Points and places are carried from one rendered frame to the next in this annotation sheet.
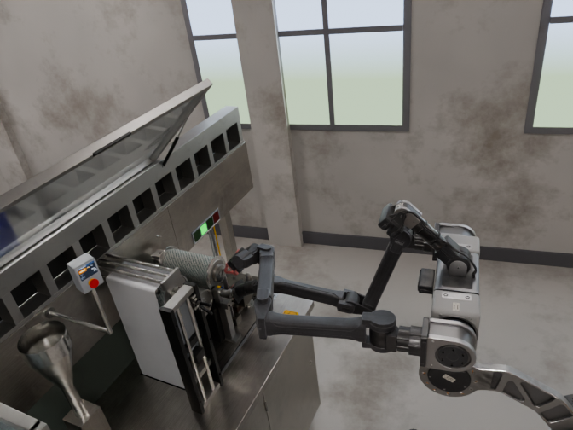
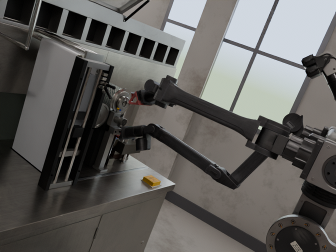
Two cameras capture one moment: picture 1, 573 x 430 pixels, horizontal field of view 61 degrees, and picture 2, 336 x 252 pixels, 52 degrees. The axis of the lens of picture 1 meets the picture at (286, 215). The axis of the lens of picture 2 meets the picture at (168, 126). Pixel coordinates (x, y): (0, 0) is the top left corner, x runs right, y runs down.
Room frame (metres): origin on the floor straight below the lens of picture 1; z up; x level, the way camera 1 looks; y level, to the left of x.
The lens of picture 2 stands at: (0.03, 0.05, 1.60)
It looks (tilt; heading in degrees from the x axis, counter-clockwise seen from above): 13 degrees down; 1
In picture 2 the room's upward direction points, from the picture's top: 21 degrees clockwise
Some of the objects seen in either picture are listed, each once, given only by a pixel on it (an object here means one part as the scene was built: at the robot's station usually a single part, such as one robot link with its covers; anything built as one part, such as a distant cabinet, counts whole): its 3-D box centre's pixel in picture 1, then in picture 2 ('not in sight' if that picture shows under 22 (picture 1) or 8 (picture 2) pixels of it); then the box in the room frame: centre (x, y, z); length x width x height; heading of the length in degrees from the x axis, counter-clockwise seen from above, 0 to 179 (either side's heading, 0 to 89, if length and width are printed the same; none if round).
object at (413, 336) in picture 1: (413, 339); (300, 152); (0.99, -0.31, 1.45); 0.09 x 0.08 x 0.12; 158
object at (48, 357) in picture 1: (45, 343); not in sight; (1.12, 0.78, 1.50); 0.14 x 0.14 x 0.06
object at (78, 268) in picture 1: (86, 274); not in sight; (1.23, 0.63, 1.66); 0.07 x 0.07 x 0.10; 46
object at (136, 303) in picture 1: (142, 330); (40, 101); (1.48, 0.64, 1.17); 0.34 x 0.05 x 0.54; 61
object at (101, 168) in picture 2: (228, 313); (109, 142); (1.65, 0.32, 1.05); 0.06 x 0.05 x 0.31; 61
